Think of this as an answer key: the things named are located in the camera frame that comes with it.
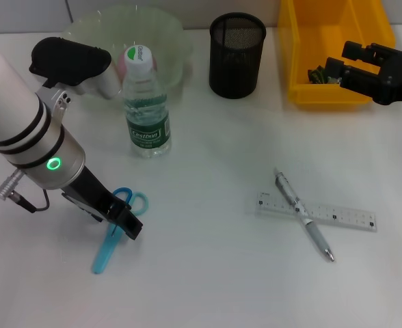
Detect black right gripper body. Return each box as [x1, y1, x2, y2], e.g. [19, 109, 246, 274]
[371, 49, 402, 107]

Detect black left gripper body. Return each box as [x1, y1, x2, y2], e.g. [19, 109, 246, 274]
[61, 165, 120, 223]

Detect green plastic wrapper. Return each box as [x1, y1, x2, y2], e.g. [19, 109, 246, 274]
[306, 66, 342, 85]

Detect blue scissors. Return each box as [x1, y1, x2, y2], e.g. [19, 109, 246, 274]
[90, 187, 150, 275]

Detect clear green-label water bottle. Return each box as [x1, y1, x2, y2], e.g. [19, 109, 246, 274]
[122, 45, 172, 159]

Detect pink peach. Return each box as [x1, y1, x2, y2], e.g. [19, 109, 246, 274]
[116, 53, 160, 79]

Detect black mesh pen holder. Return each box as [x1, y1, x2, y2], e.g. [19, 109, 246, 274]
[209, 12, 267, 100]

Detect clear plastic ruler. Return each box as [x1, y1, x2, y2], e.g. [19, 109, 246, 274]
[256, 191, 377, 233]

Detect silver ballpoint pen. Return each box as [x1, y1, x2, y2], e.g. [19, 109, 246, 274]
[274, 169, 336, 263]

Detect translucent green fruit bowl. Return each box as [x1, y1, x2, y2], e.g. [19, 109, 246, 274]
[62, 5, 193, 100]

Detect yellow plastic bin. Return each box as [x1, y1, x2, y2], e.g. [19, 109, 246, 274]
[278, 0, 397, 111]

